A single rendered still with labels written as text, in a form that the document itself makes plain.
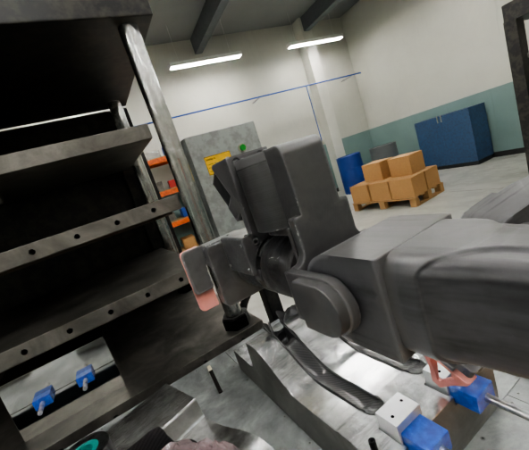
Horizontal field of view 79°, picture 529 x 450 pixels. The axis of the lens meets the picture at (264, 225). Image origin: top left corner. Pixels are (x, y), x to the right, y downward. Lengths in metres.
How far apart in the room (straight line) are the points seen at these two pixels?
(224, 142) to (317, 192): 1.06
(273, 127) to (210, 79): 1.79
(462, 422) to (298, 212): 0.48
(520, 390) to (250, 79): 7.85
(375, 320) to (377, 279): 0.03
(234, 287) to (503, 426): 0.50
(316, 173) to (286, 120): 8.06
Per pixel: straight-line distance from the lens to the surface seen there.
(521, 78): 4.61
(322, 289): 0.18
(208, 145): 1.24
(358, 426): 0.57
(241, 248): 0.28
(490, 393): 0.60
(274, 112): 8.19
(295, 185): 0.21
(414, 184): 5.23
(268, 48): 8.68
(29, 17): 1.12
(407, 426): 0.54
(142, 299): 1.12
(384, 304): 0.17
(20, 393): 1.18
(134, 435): 0.72
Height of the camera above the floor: 1.29
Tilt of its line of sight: 10 degrees down
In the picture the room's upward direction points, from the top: 18 degrees counter-clockwise
